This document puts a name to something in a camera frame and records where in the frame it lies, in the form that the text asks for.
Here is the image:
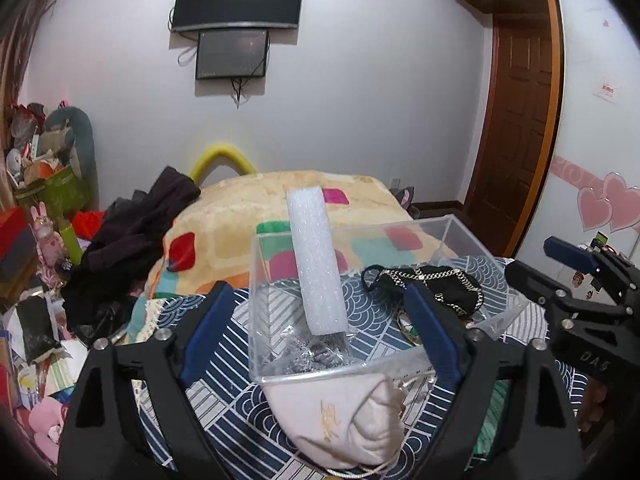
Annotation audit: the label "yellow foam tube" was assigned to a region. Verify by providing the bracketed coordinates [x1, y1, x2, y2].
[190, 142, 256, 182]

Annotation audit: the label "green cloth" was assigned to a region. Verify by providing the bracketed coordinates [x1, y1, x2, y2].
[472, 380, 512, 457]

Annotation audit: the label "white foam block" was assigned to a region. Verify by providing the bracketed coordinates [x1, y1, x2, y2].
[285, 186, 348, 337]

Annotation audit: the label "brown curtain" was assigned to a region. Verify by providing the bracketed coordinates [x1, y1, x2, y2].
[0, 0, 53, 161]

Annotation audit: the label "pink heart stickers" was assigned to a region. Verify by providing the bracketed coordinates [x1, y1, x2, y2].
[576, 172, 640, 234]

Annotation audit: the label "black plastic bag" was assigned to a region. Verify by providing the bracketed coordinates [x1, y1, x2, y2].
[15, 295, 62, 362]

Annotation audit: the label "clear plastic bag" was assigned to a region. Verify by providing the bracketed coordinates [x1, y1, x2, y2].
[465, 304, 527, 337]

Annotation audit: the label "green bottle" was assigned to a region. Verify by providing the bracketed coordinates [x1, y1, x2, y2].
[59, 220, 84, 267]

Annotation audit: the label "pink plush slippers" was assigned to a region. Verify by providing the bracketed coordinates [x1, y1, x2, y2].
[27, 397, 72, 457]

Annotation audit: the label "green cardboard box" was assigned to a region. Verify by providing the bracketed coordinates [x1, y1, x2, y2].
[15, 165, 90, 217]

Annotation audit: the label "white wardrobe door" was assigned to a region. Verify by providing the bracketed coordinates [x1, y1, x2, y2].
[515, 0, 640, 283]

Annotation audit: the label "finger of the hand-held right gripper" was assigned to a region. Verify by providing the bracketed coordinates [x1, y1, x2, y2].
[544, 236, 602, 275]
[504, 260, 581, 311]

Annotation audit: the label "small red wall sticker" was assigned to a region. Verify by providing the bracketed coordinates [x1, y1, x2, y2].
[595, 80, 624, 104]

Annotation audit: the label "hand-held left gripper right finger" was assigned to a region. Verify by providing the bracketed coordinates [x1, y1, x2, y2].
[404, 286, 584, 480]

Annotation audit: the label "person's right hand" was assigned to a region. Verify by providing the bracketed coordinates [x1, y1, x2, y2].
[580, 375, 608, 433]

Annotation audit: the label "black chain bag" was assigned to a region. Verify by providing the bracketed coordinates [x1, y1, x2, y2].
[361, 262, 486, 318]

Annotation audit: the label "pink bunny doll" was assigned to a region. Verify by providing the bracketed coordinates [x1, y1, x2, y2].
[30, 202, 69, 287]

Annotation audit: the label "crumpled silver foil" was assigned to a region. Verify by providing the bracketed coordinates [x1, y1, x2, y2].
[270, 332, 352, 376]

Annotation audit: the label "navy patterned blanket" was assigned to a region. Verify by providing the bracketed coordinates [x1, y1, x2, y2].
[130, 255, 576, 480]

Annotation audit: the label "red cloth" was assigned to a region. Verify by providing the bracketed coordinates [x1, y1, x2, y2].
[72, 211, 107, 239]

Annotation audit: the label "clear acrylic box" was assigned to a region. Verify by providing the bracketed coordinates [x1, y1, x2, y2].
[248, 214, 501, 386]

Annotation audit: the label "black hanging cables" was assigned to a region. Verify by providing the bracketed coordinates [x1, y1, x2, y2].
[227, 77, 251, 109]

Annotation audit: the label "yellow blanket with coloured squares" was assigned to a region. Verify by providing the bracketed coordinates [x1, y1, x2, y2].
[127, 170, 453, 308]

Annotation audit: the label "grey plush with pink ears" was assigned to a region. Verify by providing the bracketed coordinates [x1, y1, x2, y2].
[390, 186, 419, 212]

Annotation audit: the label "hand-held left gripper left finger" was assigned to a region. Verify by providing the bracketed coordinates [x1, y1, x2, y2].
[57, 281, 237, 480]

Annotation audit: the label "grey plush toy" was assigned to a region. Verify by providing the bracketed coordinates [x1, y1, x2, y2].
[42, 105, 98, 207]

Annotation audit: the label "red box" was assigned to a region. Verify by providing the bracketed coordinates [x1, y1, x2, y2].
[0, 207, 39, 282]

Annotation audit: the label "brown wooden door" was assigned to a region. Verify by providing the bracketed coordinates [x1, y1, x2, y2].
[462, 14, 552, 257]

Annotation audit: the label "dark clothes pile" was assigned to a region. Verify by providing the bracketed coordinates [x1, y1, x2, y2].
[65, 166, 203, 333]

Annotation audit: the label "beige drawstring pouch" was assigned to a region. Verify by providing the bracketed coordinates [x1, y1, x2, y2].
[262, 370, 407, 472]

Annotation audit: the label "small wall monitor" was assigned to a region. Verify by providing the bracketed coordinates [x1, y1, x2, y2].
[195, 29, 271, 81]

